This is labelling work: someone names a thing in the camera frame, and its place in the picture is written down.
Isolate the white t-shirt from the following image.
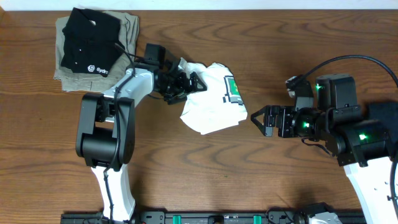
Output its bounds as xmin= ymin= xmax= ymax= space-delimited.
xmin=180 ymin=62 xmax=248 ymax=135

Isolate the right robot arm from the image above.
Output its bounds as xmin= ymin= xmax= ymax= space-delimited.
xmin=251 ymin=73 xmax=397 ymax=223

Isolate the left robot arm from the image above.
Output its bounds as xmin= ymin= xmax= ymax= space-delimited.
xmin=75 ymin=58 xmax=207 ymax=223

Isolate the folded black polo shirt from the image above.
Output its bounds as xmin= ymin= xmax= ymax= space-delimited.
xmin=61 ymin=8 xmax=124 ymax=77

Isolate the dark crumpled garment pile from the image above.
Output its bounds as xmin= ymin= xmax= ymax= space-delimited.
xmin=368 ymin=102 xmax=398 ymax=146

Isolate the folded khaki garment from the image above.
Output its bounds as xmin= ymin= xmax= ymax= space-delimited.
xmin=53 ymin=11 xmax=139 ymax=92

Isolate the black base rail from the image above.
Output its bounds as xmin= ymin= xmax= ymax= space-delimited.
xmin=60 ymin=202 xmax=368 ymax=224

